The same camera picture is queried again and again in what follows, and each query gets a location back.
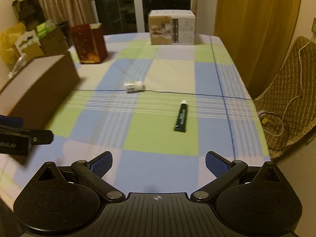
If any yellow plastic bag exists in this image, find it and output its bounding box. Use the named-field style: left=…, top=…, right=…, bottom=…
left=0, top=23, right=26, bottom=64

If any silver plastic bag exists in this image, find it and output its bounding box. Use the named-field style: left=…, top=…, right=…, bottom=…
left=8, top=53, right=28, bottom=79

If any folded stepladder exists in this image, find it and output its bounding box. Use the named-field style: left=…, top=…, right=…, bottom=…
left=12, top=0, right=46, bottom=31

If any dark red gift box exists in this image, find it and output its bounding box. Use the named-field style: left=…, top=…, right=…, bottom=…
left=70, top=23, right=108, bottom=64

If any checkered tablecloth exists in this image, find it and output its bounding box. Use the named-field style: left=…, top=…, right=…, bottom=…
left=1, top=33, right=269, bottom=206

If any white cable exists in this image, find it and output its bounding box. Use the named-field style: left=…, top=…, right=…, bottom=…
left=261, top=33, right=316, bottom=136

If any dark green small tube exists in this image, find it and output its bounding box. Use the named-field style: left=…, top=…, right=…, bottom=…
left=174, top=100, right=187, bottom=133

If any orange curtain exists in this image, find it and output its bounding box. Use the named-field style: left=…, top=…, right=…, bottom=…
left=214, top=0, right=300, bottom=99

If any white pill bottle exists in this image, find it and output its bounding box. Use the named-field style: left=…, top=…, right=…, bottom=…
left=124, top=81, right=145, bottom=93

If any beige curtain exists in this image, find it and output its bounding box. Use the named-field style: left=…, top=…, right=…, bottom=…
left=42, top=0, right=96, bottom=27

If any brown open storage box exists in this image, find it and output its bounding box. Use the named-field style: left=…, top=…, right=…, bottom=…
left=1, top=51, right=80, bottom=129

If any white brown carton box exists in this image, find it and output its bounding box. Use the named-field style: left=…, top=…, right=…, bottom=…
left=148, top=10, right=196, bottom=45

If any cardboard boxes pile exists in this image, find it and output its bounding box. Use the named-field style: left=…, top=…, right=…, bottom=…
left=13, top=19, right=70, bottom=55

